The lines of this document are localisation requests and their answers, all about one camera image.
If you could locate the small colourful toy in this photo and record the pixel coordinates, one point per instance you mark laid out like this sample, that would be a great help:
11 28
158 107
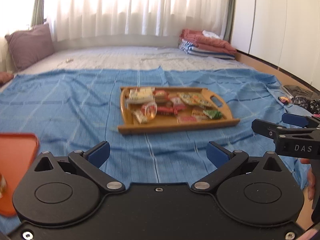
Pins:
284 100

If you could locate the yellow orange tofu snack pack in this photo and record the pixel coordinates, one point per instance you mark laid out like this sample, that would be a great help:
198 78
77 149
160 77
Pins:
200 100

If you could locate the purple pillow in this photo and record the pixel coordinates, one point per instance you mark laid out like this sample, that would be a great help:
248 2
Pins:
28 47

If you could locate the dark patterned clothing pile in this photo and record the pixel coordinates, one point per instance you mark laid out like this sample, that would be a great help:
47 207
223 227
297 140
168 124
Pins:
306 99

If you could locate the folded blue striped blanket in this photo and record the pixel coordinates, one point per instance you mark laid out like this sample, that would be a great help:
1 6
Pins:
191 49

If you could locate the red patterned wafer pack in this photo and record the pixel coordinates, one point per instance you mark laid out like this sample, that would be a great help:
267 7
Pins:
187 119

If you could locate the person's right hand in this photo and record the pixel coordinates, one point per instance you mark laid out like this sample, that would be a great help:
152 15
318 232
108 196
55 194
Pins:
311 184

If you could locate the grey green drape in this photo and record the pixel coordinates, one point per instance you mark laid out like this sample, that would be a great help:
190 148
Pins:
38 13

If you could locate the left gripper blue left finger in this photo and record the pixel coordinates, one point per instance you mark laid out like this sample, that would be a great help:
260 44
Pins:
98 154

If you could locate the blue plaid bedsheet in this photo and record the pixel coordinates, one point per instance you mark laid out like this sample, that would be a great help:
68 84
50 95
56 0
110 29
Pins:
76 109

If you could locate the red white rice cracker pack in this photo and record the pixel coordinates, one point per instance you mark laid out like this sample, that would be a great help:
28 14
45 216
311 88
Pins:
177 103

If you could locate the red Biscoff biscuit pack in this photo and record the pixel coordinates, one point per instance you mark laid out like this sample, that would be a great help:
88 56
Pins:
3 185

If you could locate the orange plastic tray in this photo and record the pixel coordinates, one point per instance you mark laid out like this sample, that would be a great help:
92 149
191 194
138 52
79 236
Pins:
18 151

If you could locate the brown sunflower seed pack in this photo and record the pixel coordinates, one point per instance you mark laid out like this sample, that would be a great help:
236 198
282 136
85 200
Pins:
198 113

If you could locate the wooden serving tray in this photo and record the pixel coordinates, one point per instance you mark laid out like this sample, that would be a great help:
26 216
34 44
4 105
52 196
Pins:
168 123

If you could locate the white flower cake pack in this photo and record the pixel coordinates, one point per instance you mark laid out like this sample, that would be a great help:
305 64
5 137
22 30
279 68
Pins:
140 95

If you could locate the white sheer curtain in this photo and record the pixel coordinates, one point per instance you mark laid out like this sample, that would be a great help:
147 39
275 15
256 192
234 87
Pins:
75 19

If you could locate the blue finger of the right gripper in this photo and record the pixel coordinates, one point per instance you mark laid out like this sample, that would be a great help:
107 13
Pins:
269 130
296 120

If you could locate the red nut snack bag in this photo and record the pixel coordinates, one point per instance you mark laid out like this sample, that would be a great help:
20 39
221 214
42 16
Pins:
160 96

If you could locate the white mattress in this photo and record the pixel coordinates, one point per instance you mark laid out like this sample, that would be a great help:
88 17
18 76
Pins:
135 58

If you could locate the green snack bag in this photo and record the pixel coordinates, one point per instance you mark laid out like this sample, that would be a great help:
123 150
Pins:
212 114

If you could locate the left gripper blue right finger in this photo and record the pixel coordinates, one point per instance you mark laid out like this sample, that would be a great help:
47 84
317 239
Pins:
217 154

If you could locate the dark red chocolate bar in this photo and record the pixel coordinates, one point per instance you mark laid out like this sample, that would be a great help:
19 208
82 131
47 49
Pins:
162 110

